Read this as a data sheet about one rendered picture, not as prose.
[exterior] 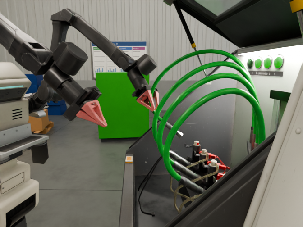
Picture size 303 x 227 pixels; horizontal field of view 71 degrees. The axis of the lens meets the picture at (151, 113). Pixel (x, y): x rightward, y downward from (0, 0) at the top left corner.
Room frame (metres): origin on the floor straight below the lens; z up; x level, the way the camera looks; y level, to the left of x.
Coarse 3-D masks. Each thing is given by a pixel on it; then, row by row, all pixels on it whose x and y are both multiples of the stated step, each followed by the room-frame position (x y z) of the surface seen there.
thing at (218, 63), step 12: (192, 72) 0.61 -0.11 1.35; (240, 72) 0.63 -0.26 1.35; (180, 84) 0.61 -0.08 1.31; (252, 84) 0.63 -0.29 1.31; (168, 96) 0.61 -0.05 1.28; (156, 120) 0.60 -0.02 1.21; (156, 132) 0.60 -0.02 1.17; (252, 144) 0.63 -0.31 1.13; (180, 156) 0.62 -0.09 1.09; (192, 168) 0.61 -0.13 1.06
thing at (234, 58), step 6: (186, 54) 0.79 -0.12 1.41; (192, 54) 0.78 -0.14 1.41; (222, 54) 0.75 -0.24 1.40; (228, 54) 0.74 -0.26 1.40; (180, 60) 0.79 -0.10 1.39; (234, 60) 0.74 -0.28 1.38; (168, 66) 0.80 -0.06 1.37; (240, 66) 0.73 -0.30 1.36; (162, 72) 0.81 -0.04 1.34; (156, 78) 0.82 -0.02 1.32; (156, 84) 0.82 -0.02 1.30; (252, 108) 0.72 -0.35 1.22; (252, 114) 0.72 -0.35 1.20; (252, 120) 0.72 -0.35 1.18; (252, 126) 0.71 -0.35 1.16
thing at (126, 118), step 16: (96, 80) 3.82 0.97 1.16; (112, 80) 3.85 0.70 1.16; (128, 80) 3.89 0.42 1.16; (112, 96) 3.85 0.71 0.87; (128, 96) 3.89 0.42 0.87; (112, 112) 3.85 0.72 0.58; (128, 112) 3.89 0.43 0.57; (144, 112) 3.92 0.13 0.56; (112, 128) 3.85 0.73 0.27; (128, 128) 3.88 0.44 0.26; (144, 128) 3.92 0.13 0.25
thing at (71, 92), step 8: (72, 80) 0.57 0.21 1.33; (64, 88) 0.55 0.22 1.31; (72, 88) 0.55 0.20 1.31; (80, 88) 0.56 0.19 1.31; (88, 88) 0.54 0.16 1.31; (96, 88) 0.58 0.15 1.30; (64, 96) 0.55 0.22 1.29; (72, 96) 0.54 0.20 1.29; (80, 96) 0.53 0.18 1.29; (72, 104) 0.54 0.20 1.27; (64, 112) 0.54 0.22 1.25
